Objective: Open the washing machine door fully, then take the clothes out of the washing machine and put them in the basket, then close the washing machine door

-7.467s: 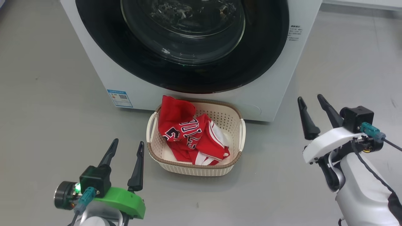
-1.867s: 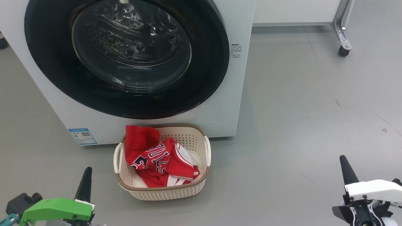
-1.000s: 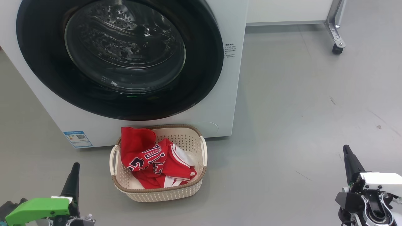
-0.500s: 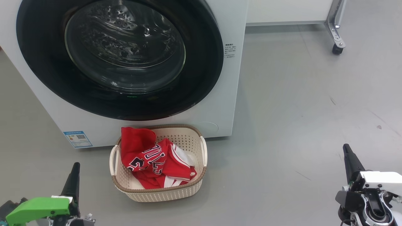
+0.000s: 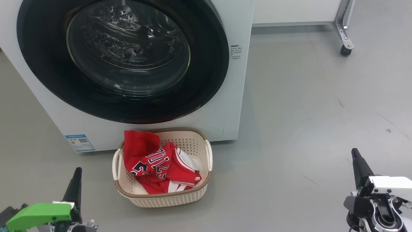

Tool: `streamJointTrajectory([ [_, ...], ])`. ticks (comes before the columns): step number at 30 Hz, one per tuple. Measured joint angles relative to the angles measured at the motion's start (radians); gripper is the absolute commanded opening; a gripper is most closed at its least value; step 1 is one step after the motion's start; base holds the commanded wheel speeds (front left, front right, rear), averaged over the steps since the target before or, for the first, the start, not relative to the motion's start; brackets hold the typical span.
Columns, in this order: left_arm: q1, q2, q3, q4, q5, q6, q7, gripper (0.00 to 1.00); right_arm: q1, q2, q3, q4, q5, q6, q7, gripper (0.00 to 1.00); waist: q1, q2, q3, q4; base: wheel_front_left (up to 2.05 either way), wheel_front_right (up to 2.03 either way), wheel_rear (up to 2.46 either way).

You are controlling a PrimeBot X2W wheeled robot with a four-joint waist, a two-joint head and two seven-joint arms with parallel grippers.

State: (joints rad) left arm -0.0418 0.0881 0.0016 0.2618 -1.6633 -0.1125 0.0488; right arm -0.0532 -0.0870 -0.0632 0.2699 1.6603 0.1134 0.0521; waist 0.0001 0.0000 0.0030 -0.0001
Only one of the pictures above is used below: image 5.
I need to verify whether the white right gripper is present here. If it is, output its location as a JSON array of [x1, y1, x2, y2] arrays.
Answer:
[[351, 148, 412, 202]]

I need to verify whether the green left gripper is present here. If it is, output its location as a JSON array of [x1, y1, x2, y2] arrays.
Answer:
[[5, 167, 83, 232]]

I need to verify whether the red basketball jersey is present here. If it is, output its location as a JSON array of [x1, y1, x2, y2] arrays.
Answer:
[[124, 130, 202, 194]]

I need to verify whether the round black glass washer door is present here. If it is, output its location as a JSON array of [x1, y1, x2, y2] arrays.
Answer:
[[17, 0, 229, 124]]

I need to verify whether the white front-load washing machine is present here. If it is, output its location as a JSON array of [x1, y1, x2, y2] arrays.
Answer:
[[0, 0, 255, 153]]

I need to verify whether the cream perforated laundry basket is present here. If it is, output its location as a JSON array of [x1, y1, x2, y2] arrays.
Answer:
[[112, 128, 213, 208]]

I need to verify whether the blue energy label sticker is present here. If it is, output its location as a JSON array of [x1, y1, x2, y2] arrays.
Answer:
[[64, 134, 96, 152]]

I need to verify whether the silver metal cart leg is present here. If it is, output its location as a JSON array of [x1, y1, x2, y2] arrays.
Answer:
[[332, 0, 356, 57]]

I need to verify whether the round drain filter cover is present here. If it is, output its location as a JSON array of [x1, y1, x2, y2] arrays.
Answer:
[[204, 125, 225, 136]]

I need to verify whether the small printed text label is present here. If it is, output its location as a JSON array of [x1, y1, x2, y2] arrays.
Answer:
[[230, 45, 242, 62]]

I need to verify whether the white cabinet panel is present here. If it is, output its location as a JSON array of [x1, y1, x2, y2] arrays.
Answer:
[[252, 0, 342, 27]]

